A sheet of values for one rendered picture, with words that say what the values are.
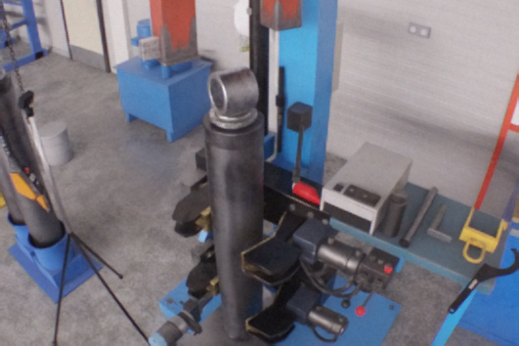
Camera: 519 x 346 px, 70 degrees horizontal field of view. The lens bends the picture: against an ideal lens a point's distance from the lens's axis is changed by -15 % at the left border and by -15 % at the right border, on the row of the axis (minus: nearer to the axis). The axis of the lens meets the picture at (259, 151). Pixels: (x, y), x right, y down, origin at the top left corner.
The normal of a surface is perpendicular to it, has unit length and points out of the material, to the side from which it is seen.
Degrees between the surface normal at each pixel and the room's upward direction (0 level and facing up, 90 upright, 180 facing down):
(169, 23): 90
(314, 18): 90
